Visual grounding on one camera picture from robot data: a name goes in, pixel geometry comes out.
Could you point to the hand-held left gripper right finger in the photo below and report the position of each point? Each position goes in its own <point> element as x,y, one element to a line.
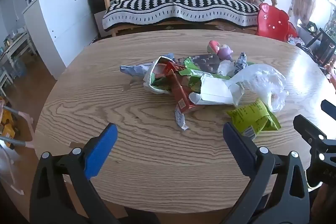
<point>236,150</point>

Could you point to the black wooden chair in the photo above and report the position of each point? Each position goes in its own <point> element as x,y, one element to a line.
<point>324,45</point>

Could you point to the pink and green toy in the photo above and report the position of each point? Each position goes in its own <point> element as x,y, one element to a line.
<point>213,47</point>

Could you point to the clear plastic bag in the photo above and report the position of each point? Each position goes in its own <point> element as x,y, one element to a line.
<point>262,79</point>

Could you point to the dark printed wrapper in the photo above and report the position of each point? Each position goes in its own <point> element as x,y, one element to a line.
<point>207,62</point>

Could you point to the red plastic chair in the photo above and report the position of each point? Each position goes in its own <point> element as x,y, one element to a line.
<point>273,20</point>

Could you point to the purple toy figure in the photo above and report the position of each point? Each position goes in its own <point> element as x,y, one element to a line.
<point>225,52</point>

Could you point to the silver wrapper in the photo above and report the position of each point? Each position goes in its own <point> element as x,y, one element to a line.
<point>241,61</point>

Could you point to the white side table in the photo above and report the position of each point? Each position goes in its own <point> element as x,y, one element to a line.
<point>21,43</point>

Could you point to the person's right forearm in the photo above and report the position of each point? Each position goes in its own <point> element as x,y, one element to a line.
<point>324,203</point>

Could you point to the green snack packet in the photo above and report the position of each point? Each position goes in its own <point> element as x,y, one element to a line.
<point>252,113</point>

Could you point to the white cabinet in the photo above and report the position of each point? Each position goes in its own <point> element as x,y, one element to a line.
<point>60,22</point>

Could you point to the red wrapper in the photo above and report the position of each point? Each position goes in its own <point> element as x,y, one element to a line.
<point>182,94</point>

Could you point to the white strip wrapper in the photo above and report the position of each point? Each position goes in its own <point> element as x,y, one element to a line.
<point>179,119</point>

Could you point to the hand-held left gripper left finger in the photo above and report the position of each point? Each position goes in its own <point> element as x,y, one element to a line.
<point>101,150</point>

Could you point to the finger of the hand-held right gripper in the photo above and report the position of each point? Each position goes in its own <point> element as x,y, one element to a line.
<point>329,108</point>
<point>309,132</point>

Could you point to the grey-blue wrapper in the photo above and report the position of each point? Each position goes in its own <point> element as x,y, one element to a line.
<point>134,70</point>

